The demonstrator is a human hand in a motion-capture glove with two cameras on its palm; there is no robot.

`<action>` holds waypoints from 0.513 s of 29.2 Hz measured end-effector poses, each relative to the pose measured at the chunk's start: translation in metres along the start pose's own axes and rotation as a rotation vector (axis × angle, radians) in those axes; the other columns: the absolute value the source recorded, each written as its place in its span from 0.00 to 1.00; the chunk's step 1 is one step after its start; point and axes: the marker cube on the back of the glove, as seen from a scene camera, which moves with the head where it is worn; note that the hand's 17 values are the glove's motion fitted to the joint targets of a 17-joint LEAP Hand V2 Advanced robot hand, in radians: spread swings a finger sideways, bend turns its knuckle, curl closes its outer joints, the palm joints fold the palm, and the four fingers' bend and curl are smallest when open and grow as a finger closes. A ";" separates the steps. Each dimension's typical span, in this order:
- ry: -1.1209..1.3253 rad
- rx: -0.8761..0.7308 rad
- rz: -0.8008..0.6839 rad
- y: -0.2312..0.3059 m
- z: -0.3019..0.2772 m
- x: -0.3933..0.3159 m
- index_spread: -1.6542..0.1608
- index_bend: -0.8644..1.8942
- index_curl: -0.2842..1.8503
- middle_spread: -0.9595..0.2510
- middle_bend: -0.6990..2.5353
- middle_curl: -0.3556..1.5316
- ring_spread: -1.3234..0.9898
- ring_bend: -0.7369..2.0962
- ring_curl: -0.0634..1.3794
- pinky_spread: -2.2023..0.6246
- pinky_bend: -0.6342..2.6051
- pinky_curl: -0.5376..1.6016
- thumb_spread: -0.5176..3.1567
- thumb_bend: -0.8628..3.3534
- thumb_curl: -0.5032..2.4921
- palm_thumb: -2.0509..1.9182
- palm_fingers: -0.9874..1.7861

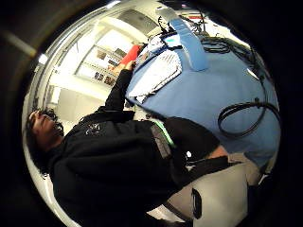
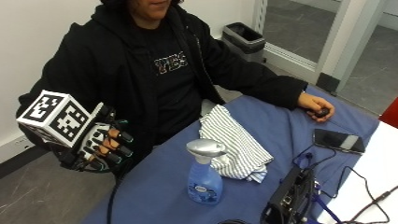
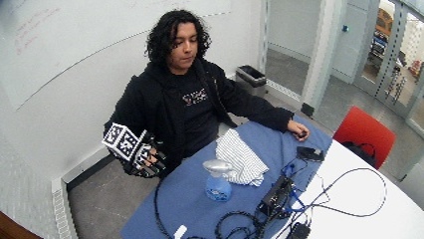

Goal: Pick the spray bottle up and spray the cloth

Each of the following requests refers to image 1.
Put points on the the person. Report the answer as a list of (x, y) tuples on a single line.
[(104, 170)]

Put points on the blue stand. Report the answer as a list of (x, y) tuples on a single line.
[(193, 44)]

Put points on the black eyeglasses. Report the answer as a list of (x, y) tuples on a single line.
[(47, 113)]

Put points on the small device with cyan screen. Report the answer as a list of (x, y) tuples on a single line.
[(172, 40)]

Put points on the white wall shelf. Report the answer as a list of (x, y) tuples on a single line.
[(104, 63)]

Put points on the white keyboard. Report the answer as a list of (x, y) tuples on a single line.
[(157, 75)]

